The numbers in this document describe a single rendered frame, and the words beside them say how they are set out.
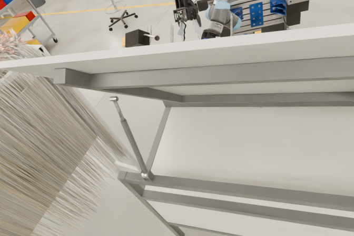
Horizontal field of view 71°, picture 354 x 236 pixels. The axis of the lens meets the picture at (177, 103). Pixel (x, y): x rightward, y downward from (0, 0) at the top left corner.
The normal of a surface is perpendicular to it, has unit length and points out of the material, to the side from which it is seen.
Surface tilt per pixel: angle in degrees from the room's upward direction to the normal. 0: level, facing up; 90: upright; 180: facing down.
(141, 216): 0
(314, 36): 38
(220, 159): 0
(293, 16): 90
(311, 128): 0
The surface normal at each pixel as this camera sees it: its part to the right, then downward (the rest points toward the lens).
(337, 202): -0.29, -0.65
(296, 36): -0.37, -0.05
